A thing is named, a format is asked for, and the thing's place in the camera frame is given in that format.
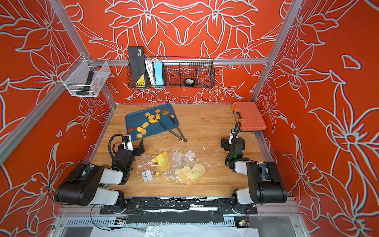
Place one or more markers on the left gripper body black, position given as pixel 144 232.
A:
pixel 135 149

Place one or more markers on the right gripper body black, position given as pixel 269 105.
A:
pixel 230 143

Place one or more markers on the dark blue tray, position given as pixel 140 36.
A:
pixel 136 119

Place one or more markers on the bag with cream bear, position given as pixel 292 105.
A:
pixel 190 172

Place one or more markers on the black metal tongs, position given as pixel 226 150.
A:
pixel 179 134

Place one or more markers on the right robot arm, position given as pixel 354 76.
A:
pixel 264 182

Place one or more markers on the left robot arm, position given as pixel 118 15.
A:
pixel 82 185

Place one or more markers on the bag with yellow duck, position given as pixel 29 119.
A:
pixel 155 167

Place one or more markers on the rectangular yellow cookie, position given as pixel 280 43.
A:
pixel 146 124

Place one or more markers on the orange tool case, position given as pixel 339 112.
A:
pixel 249 115

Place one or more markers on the light blue power bank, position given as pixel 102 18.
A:
pixel 158 73

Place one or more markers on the black box in basket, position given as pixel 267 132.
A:
pixel 138 67

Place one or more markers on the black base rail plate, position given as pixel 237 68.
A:
pixel 223 211

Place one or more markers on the dark green screwdriver handle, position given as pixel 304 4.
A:
pixel 84 90

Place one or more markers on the clear acrylic wall bin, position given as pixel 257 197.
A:
pixel 76 74

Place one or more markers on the black wire wall basket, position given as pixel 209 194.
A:
pixel 175 71

